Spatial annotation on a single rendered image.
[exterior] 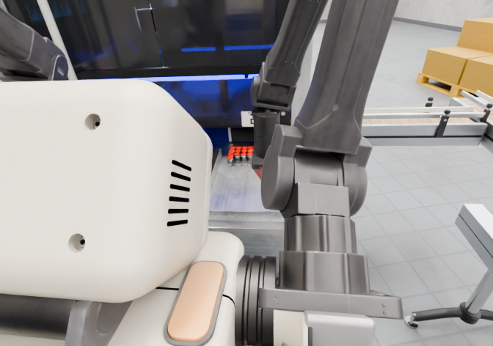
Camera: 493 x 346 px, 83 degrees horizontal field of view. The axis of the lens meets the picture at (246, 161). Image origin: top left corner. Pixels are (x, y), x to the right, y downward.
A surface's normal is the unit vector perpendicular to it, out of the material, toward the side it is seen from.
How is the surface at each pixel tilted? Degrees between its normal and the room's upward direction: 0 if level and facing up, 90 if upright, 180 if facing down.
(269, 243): 90
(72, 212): 47
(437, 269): 0
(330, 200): 40
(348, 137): 81
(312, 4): 115
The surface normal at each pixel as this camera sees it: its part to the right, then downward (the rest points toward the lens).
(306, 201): 0.19, -0.32
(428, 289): -0.06, -0.84
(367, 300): -0.11, -0.35
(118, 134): 0.00, -0.16
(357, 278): 0.55, -0.26
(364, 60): 0.10, 0.39
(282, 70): -0.01, 0.84
